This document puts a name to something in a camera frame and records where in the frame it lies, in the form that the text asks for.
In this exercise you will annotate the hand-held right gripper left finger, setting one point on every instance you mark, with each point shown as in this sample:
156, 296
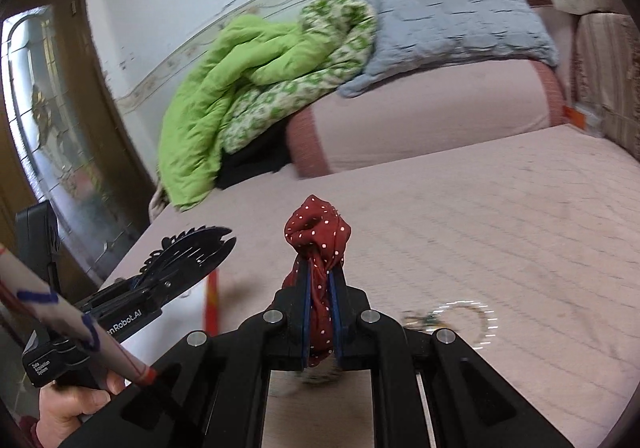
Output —
304, 310

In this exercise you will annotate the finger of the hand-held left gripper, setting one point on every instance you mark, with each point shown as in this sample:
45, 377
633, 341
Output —
135, 295

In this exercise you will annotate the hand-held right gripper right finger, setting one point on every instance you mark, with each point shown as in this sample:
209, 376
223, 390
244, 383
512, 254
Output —
334, 315

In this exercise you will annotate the red rimmed white tray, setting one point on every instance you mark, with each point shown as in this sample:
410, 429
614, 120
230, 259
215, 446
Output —
213, 303

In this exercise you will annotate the person's left hand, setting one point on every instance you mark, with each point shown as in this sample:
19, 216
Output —
65, 408

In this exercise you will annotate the beige tube with blue scribbles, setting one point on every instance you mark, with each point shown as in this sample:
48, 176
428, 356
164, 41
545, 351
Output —
50, 308

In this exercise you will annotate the beige patterned cloth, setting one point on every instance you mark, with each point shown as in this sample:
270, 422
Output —
157, 205

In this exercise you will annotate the dark cloth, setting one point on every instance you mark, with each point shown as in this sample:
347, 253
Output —
250, 162

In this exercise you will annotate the wooden door with glass panel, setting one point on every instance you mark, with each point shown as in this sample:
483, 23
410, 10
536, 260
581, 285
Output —
100, 127

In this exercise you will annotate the pink bed mattress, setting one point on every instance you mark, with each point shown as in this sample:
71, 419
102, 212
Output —
500, 238

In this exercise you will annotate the green floral quilt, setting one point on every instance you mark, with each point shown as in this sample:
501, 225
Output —
200, 92

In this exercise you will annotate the pink folded bedding roll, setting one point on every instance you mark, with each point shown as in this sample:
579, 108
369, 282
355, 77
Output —
425, 112

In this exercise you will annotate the orange white label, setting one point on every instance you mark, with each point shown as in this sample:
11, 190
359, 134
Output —
580, 117

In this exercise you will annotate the grey quilted blanket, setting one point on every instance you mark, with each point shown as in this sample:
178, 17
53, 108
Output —
450, 17

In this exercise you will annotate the beige striped cushion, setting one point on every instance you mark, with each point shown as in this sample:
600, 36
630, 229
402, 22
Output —
610, 77

